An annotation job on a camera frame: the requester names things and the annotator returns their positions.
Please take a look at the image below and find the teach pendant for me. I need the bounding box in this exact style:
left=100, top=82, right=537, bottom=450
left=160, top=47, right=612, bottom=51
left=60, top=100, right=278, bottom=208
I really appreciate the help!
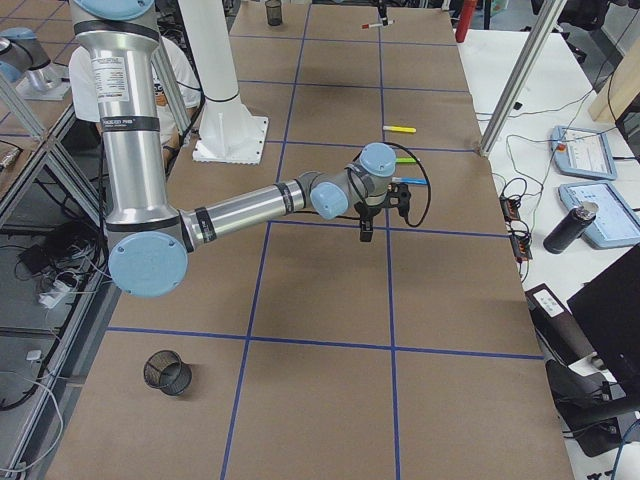
left=558, top=180, right=639, bottom=249
left=550, top=125, right=617, bottom=180

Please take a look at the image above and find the black mesh pencil cup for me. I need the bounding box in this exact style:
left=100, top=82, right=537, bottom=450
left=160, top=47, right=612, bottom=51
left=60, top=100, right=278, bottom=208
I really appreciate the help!
left=143, top=350, right=192, bottom=396
left=265, top=0, right=283, bottom=26

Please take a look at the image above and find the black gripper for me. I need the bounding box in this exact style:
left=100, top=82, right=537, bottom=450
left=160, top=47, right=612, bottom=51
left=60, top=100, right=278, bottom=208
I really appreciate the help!
left=354, top=198, right=391, bottom=242

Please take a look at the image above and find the person in white shirt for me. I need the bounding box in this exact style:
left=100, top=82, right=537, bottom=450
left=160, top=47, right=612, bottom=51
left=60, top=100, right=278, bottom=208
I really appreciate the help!
left=68, top=37, right=202, bottom=161

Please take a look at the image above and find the yellow marker pen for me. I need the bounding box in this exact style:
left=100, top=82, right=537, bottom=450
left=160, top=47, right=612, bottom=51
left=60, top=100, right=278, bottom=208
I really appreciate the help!
left=382, top=125, right=417, bottom=134

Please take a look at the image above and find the blue marker pen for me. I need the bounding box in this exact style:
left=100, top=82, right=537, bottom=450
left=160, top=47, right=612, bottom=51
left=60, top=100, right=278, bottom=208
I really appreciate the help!
left=392, top=177, right=429, bottom=186

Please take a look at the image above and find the red fire extinguisher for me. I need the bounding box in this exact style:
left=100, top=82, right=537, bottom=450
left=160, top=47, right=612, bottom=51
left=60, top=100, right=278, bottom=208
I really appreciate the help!
left=455, top=0, right=477, bottom=43

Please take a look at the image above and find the near teach pendant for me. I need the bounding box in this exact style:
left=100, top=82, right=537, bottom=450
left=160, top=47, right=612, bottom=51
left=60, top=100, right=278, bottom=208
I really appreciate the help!
left=558, top=180, right=639, bottom=249

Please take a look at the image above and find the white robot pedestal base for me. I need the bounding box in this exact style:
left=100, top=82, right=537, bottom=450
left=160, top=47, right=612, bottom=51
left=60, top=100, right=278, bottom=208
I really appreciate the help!
left=179, top=0, right=269, bottom=165

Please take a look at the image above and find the near black mesh pencil cup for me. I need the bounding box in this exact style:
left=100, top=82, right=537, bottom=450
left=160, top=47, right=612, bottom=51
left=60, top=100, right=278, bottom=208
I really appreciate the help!
left=143, top=350, right=192, bottom=396

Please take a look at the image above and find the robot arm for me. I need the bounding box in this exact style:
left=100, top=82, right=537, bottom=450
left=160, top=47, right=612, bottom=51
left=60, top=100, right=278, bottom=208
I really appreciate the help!
left=71, top=1, right=396, bottom=297

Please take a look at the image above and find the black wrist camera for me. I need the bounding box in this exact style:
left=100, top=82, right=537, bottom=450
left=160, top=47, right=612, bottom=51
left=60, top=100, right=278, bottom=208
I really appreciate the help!
left=389, top=182, right=411, bottom=222

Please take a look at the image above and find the black water bottle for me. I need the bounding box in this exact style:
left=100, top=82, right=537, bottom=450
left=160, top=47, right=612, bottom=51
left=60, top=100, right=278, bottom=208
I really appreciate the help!
left=543, top=201, right=599, bottom=254

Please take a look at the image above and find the black monitor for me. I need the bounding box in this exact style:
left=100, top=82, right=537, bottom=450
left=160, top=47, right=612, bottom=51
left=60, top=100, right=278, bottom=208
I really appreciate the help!
left=568, top=245, right=639, bottom=393

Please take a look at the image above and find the aluminium frame post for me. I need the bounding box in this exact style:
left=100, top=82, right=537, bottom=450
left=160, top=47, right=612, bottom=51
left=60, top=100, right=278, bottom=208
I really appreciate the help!
left=478, top=0, right=567, bottom=157

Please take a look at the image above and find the black box with label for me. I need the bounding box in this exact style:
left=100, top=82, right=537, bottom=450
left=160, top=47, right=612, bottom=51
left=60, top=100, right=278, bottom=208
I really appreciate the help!
left=525, top=283, right=598, bottom=365

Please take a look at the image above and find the far teach pendant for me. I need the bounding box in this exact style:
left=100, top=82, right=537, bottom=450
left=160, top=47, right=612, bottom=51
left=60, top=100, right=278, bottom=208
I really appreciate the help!
left=550, top=125, right=617, bottom=180

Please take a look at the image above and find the red and white marker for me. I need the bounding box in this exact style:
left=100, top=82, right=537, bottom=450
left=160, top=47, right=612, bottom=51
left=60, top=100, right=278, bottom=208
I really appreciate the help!
left=361, top=19, right=396, bottom=30

